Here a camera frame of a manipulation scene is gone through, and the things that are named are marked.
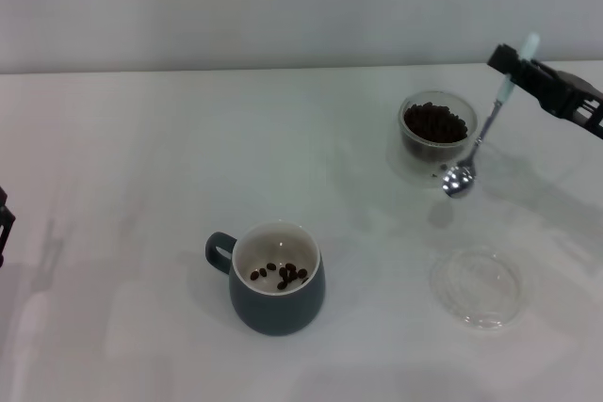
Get clear glass saucer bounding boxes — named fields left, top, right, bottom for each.
left=429, top=245, right=524, bottom=331

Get dark grey ceramic mug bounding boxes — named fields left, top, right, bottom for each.
left=204, top=220, right=327, bottom=337

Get clear double-wall glass cup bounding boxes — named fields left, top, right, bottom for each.
left=385, top=89, right=482, bottom=190

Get coffee beans in mug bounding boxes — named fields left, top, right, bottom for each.
left=248, top=262, right=311, bottom=291

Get coffee beans in glass cup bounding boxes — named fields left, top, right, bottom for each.
left=403, top=101, right=469, bottom=162

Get blue-handled metal spoon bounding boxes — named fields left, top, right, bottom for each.
left=441, top=32, right=541, bottom=200

